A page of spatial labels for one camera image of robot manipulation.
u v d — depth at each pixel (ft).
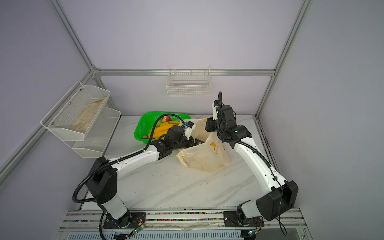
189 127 2.40
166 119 3.53
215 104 2.14
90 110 2.69
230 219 2.41
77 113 2.63
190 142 2.39
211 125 2.21
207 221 2.44
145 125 3.59
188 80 3.12
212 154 2.39
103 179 1.48
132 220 2.38
